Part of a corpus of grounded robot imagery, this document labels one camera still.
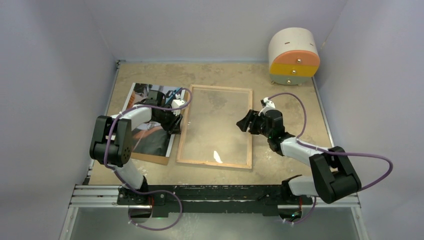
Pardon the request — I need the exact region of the wooden picture frame with glass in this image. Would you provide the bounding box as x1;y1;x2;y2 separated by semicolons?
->
176;84;253;170

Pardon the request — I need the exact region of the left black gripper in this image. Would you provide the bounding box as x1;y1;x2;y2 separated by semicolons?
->
153;106;183;134

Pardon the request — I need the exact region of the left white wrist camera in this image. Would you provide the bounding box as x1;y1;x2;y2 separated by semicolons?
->
171;93;186;116

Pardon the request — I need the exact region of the aluminium rail bar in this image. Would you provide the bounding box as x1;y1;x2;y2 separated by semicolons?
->
70;185;361;208

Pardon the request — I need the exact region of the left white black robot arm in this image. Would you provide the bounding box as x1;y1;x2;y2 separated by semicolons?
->
89;90;193;205

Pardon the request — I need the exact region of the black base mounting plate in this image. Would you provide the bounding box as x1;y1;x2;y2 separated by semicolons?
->
117;184;313;218

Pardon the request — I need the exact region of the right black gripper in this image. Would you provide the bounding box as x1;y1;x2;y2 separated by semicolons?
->
236;109;272;138

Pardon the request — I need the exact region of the purple cable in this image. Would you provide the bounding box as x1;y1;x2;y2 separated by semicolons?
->
103;87;194;231
261;92;394;226

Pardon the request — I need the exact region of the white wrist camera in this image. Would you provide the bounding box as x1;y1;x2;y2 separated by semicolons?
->
171;93;186;116
259;97;276;114

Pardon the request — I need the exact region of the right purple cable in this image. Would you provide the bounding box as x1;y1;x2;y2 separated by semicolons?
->
261;92;394;226

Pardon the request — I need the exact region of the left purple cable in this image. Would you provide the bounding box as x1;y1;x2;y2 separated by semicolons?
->
103;87;194;231

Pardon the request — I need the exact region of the round mini drawer cabinet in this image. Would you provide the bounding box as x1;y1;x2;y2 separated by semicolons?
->
268;27;320;86

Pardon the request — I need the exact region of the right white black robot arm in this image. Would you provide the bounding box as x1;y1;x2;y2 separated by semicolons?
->
236;109;362;204

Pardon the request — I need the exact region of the printed photo sheet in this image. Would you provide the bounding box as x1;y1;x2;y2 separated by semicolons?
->
122;83;186;162

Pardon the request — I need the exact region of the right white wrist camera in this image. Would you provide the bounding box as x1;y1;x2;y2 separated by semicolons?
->
259;97;276;114

